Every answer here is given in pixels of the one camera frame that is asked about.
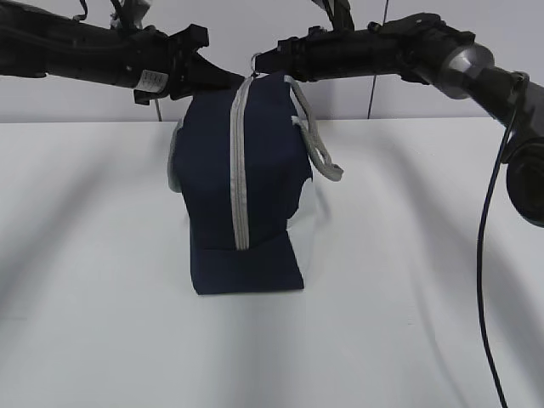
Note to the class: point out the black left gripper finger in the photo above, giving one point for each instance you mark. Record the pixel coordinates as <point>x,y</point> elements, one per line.
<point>203,76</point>

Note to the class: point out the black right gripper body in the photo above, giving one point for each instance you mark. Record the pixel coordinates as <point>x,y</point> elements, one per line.
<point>333,55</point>

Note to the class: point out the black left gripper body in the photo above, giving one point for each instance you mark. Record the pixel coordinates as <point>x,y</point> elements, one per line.
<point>168,66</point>

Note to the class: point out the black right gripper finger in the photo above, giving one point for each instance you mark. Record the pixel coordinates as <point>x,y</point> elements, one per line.
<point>289,61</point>

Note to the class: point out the navy blue lunch bag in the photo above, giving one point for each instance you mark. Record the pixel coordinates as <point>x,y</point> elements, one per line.
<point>244,161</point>

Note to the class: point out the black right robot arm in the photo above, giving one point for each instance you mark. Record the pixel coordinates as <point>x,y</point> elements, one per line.
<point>422,48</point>

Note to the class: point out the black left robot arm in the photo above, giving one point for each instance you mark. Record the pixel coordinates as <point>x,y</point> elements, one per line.
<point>36,43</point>

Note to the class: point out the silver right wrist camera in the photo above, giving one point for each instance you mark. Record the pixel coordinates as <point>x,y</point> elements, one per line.
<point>338,13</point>

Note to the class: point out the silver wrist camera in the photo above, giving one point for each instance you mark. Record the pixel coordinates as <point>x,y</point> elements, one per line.
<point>128,15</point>
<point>338,13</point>

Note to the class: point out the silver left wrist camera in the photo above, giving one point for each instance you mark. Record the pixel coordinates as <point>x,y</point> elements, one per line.
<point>128,15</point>

